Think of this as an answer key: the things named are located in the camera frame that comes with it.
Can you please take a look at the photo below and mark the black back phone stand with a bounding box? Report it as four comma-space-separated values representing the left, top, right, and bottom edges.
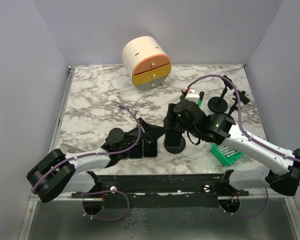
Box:
163, 136, 186, 154

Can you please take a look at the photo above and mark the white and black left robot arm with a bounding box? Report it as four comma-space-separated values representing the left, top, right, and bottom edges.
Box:
26, 118, 167, 203

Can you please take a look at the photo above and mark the white-edged back phone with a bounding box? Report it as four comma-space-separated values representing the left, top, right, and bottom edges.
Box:
164, 131, 182, 148

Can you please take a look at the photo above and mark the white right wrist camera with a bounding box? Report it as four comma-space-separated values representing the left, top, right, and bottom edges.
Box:
180, 88, 200, 103

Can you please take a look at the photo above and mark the aluminium frame rail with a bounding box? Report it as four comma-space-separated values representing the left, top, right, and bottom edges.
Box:
242, 188, 295, 199

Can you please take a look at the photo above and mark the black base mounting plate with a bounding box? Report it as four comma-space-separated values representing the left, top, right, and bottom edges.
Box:
69, 170, 250, 214

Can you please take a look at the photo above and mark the grey-cased phone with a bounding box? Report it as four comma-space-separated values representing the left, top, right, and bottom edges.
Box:
143, 141, 158, 158

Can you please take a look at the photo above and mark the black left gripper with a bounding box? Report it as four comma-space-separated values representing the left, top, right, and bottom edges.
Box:
118, 117, 167, 152

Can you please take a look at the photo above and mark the round cream drawer cabinet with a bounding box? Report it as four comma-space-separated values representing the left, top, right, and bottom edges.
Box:
121, 36, 172, 92

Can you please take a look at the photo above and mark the green plastic bin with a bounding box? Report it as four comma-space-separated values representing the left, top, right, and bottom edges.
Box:
211, 143, 243, 167

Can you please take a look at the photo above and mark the black round-base phone stand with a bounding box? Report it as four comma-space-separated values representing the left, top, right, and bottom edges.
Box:
207, 80, 233, 114

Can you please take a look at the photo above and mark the purple-edged black phone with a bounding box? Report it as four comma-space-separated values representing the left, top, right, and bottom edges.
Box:
120, 152, 128, 160

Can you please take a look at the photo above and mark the clear plastic ruler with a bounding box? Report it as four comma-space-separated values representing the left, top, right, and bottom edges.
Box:
58, 143, 85, 154

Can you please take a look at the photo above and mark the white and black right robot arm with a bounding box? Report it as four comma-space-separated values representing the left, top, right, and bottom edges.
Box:
163, 99, 300, 197

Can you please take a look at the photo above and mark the green-capped marker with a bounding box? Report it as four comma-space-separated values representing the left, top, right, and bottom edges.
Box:
197, 91, 205, 107

